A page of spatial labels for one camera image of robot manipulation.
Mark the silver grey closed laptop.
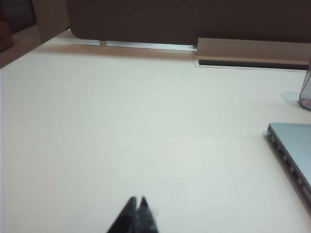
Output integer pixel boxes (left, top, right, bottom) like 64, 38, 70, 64
267, 122, 311, 202

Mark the beige cable tray flap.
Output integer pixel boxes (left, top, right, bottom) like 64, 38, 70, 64
196, 37, 311, 67

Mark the clear plastic water cup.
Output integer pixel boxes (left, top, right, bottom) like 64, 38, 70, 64
297, 65, 311, 110

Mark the silver divider mounting bracket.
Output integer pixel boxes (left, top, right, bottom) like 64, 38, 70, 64
76, 39, 198, 51

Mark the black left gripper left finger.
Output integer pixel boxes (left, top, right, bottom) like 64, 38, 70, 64
106, 196, 138, 233

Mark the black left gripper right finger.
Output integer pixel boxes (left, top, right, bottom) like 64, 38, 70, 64
134, 196, 160, 233

